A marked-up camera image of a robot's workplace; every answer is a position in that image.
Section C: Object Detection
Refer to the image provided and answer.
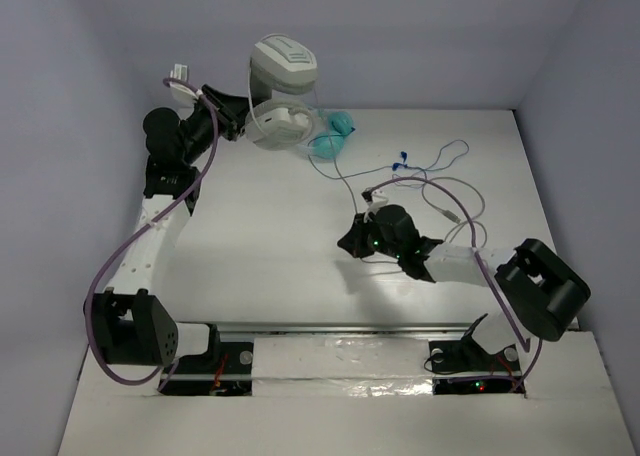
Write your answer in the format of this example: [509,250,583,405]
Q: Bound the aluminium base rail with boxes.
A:
[174,319,581,338]

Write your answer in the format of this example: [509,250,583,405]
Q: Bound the teal cat-ear headphones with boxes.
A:
[296,111,355,160]

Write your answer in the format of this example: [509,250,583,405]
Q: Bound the grey headphone cable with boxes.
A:
[249,75,489,277]

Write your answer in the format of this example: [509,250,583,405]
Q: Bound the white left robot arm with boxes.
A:
[84,78,249,370]

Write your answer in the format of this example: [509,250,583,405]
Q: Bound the blue wired earbuds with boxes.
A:
[391,139,470,180]

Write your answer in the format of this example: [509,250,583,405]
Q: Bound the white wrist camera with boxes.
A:
[361,188,389,222]
[167,63,202,108]

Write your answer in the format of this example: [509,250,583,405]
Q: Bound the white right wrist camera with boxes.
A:
[361,188,389,222]

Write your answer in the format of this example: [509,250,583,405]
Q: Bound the white grey over-ear headphones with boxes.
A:
[244,33,318,151]

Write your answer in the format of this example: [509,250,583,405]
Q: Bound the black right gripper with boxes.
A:
[338,212,403,260]

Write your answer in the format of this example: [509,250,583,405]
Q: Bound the blue teal-headphone cable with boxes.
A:
[308,155,401,181]

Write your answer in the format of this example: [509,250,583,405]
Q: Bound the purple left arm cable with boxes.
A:
[83,78,221,392]

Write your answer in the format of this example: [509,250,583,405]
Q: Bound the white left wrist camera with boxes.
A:
[167,63,202,108]

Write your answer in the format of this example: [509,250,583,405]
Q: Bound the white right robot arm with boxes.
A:
[337,205,591,375]

